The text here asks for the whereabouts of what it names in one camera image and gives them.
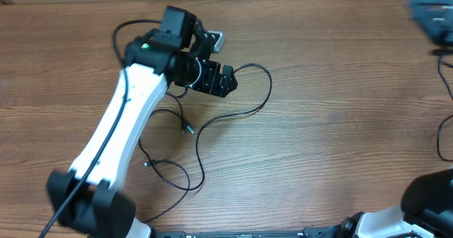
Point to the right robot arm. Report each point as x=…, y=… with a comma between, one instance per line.
x=426, y=205

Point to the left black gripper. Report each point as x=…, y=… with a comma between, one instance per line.
x=222, y=88

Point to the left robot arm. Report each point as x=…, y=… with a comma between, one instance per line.
x=89, y=198

